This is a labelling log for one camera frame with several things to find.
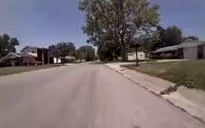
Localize long low grey house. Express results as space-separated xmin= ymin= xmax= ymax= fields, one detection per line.
xmin=150 ymin=39 xmax=205 ymax=61

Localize row of green trees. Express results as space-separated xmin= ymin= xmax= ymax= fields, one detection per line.
xmin=48 ymin=41 xmax=97 ymax=63

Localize dry grass lawn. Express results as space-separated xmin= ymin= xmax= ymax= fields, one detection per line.
xmin=123 ymin=58 xmax=205 ymax=96

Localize white building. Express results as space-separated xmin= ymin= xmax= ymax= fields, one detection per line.
xmin=126 ymin=50 xmax=147 ymax=62

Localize pale concrete kerb strip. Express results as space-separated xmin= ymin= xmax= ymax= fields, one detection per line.
xmin=104 ymin=63 xmax=205 ymax=128

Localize grey asphalt road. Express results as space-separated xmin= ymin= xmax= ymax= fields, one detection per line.
xmin=0 ymin=62 xmax=205 ymax=128

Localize clump of dark trees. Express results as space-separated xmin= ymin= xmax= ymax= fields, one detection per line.
xmin=0 ymin=30 xmax=20 ymax=68

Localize thin small tree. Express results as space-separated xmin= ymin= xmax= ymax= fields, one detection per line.
xmin=129 ymin=39 xmax=144 ymax=66

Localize large leafy green tree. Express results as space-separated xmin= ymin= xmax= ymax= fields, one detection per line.
xmin=78 ymin=0 xmax=162 ymax=63

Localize dry grass verge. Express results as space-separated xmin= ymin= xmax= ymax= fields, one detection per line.
xmin=0 ymin=63 xmax=64 ymax=79

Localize group of houses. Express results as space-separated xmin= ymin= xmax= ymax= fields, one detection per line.
xmin=0 ymin=45 xmax=78 ymax=67

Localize dark trees behind house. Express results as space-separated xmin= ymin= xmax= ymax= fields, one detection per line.
xmin=149 ymin=25 xmax=200 ymax=52

